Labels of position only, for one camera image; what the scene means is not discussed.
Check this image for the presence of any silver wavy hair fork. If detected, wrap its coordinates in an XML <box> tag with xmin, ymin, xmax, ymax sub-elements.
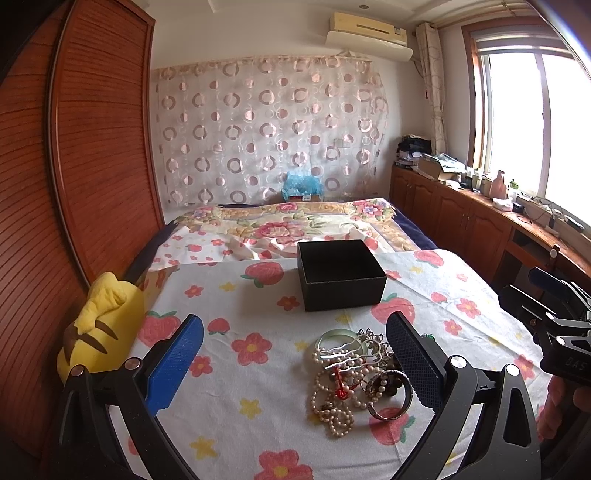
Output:
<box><xmin>318</xmin><ymin>334</ymin><xmax>383</xmax><ymax>372</ymax></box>

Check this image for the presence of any dark metal bangle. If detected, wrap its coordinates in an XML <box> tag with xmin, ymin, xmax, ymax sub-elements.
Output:
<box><xmin>365</xmin><ymin>369</ymin><xmax>414</xmax><ymax>422</ymax></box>

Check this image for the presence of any pearl necklace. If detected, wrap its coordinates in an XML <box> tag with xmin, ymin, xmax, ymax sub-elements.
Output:
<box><xmin>308</xmin><ymin>345</ymin><xmax>394</xmax><ymax>438</ymax></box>

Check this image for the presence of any red cord bracelet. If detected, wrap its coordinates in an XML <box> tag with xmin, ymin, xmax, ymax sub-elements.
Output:
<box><xmin>329</xmin><ymin>364</ymin><xmax>355</xmax><ymax>401</ymax></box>

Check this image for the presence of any pale green jade bangle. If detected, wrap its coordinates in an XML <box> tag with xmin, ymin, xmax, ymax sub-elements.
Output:
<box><xmin>312</xmin><ymin>329</ymin><xmax>360</xmax><ymax>362</ymax></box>

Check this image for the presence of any black jewelry box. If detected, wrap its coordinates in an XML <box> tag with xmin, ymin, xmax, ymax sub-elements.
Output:
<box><xmin>297</xmin><ymin>239</ymin><xmax>387</xmax><ymax>312</ymax></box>

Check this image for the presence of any person's right hand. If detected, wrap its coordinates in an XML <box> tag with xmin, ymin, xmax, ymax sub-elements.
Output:
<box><xmin>537</xmin><ymin>376</ymin><xmax>591</xmax><ymax>440</ymax></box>

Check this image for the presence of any yellow pikachu plush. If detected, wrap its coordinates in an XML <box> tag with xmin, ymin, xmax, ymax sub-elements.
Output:
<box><xmin>56</xmin><ymin>272</ymin><xmax>144</xmax><ymax>382</ymax></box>

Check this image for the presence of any wooden cabinet counter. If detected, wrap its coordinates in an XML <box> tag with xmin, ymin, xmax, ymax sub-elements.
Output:
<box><xmin>390</xmin><ymin>166</ymin><xmax>590</xmax><ymax>291</ymax></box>

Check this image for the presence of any white strawberry flower cloth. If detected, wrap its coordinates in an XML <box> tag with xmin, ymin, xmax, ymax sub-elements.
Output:
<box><xmin>132</xmin><ymin>250</ymin><xmax>549</xmax><ymax>479</ymax></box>

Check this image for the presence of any pink bottle on counter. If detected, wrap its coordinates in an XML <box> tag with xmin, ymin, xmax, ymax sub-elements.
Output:
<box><xmin>490</xmin><ymin>170</ymin><xmax>507</xmax><ymax>200</ymax></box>

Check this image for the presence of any floral bed quilt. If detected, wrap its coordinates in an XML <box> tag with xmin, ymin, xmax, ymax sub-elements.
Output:
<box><xmin>148</xmin><ymin>198</ymin><xmax>436</xmax><ymax>272</ymax></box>

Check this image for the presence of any clutter pile on counter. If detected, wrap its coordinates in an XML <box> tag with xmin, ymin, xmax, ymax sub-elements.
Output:
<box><xmin>394</xmin><ymin>135</ymin><xmax>467</xmax><ymax>181</ymax></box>

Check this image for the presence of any blue plastic bag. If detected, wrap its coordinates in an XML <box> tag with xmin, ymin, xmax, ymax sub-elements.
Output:
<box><xmin>281</xmin><ymin>172</ymin><xmax>324</xmax><ymax>201</ymax></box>

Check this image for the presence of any pink circle patterned curtain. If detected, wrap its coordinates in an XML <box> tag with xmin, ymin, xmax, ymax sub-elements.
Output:
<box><xmin>150</xmin><ymin>55</ymin><xmax>389</xmax><ymax>208</ymax></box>

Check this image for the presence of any beige window curtain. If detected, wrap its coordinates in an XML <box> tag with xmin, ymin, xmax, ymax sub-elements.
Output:
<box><xmin>415</xmin><ymin>22</ymin><xmax>447</xmax><ymax>155</ymax></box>

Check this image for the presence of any window with frame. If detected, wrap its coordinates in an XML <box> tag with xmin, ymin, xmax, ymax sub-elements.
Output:
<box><xmin>462</xmin><ymin>17</ymin><xmax>590</xmax><ymax>231</ymax></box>

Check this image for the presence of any wall air conditioner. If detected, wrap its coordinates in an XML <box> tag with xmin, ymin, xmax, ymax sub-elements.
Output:
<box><xmin>325</xmin><ymin>12</ymin><xmax>414</xmax><ymax>62</ymax></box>

